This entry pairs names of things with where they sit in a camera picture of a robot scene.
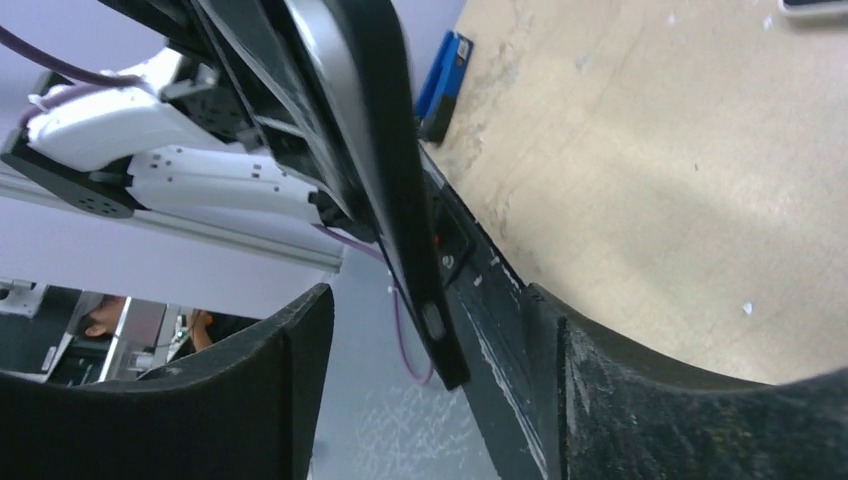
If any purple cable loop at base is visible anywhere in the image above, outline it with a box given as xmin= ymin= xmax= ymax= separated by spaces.
xmin=314 ymin=223 xmax=435 ymax=387

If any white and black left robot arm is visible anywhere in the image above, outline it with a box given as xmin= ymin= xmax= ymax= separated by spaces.
xmin=1 ymin=1 xmax=378 ymax=244

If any black phone case with camera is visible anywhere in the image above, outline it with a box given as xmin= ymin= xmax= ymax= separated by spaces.
xmin=328 ymin=1 xmax=471 ymax=390

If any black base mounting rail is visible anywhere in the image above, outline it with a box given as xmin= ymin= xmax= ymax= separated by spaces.
xmin=421 ymin=153 xmax=547 ymax=479

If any aluminium frame rail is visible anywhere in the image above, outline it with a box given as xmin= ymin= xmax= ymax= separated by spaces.
xmin=1 ymin=164 xmax=344 ymax=273

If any blue object at table edge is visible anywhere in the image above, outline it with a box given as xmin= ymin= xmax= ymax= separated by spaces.
xmin=415 ymin=30 xmax=474 ymax=144

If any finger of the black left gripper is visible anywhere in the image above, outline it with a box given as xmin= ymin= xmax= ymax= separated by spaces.
xmin=106 ymin=0 xmax=371 ymax=225

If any seated person in black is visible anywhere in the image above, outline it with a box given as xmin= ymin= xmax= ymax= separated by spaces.
xmin=75 ymin=295 xmax=259 ymax=360

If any pale pink phone case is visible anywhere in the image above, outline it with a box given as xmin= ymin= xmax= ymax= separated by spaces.
xmin=778 ymin=0 xmax=847 ymax=17

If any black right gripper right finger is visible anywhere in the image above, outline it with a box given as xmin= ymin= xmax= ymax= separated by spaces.
xmin=520 ymin=284 xmax=847 ymax=479

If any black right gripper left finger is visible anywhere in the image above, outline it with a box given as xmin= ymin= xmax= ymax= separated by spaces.
xmin=1 ymin=284 xmax=335 ymax=479

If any black phone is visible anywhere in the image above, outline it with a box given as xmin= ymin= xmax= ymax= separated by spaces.
xmin=286 ymin=1 xmax=393 ymax=263

